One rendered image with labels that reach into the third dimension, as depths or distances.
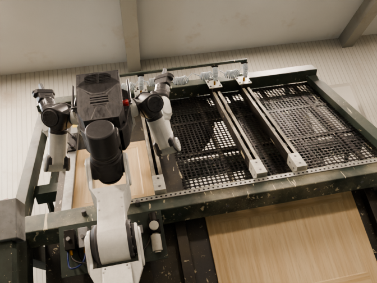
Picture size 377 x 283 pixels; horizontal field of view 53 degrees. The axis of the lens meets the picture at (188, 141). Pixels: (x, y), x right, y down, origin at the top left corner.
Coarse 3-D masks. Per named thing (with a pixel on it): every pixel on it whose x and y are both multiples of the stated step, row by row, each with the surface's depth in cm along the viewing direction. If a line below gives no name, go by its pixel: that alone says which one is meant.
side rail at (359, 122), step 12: (312, 84) 298; (324, 84) 292; (324, 96) 283; (336, 96) 276; (336, 108) 269; (348, 108) 261; (348, 120) 256; (360, 120) 248; (360, 132) 245; (372, 132) 236
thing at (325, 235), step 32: (224, 224) 213; (256, 224) 214; (288, 224) 215; (320, 224) 216; (352, 224) 217; (224, 256) 206; (256, 256) 207; (288, 256) 208; (320, 256) 209; (352, 256) 210
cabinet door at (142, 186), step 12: (132, 144) 242; (144, 144) 242; (84, 156) 234; (132, 156) 232; (144, 156) 231; (84, 168) 224; (132, 168) 222; (144, 168) 221; (84, 180) 215; (96, 180) 215; (120, 180) 214; (132, 180) 214; (144, 180) 213; (84, 192) 207; (132, 192) 205; (144, 192) 204; (84, 204) 199
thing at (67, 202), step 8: (72, 128) 258; (72, 152) 235; (72, 160) 228; (72, 168) 221; (72, 176) 215; (72, 184) 209; (64, 192) 204; (72, 192) 204; (64, 200) 199; (72, 200) 201; (64, 208) 194
